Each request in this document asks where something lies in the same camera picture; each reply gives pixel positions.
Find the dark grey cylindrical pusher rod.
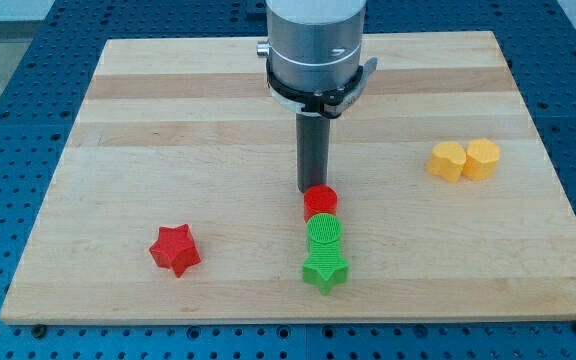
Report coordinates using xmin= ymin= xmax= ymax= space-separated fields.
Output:
xmin=296 ymin=114 xmax=330 ymax=193

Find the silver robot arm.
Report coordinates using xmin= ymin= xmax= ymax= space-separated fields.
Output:
xmin=257 ymin=0 xmax=378 ymax=193

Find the red circle block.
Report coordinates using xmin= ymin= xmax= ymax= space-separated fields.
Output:
xmin=303 ymin=185 xmax=338 ymax=222

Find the green circle block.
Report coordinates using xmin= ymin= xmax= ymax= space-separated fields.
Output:
xmin=306 ymin=213 xmax=343 ymax=253

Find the green star block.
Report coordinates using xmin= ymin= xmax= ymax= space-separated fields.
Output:
xmin=302 ymin=242 xmax=349 ymax=296

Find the red star block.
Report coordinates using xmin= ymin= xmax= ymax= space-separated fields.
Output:
xmin=149 ymin=224 xmax=202 ymax=278

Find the yellow heart block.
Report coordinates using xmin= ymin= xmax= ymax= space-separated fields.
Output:
xmin=426 ymin=141 xmax=466 ymax=182

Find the wooden board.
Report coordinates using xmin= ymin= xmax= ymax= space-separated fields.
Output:
xmin=0 ymin=31 xmax=576 ymax=325

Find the yellow hexagon block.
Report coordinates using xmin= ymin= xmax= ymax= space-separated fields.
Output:
xmin=462 ymin=138 xmax=500 ymax=181

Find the black clamp ring with lever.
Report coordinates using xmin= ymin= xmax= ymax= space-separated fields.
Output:
xmin=265 ymin=56 xmax=379 ymax=120

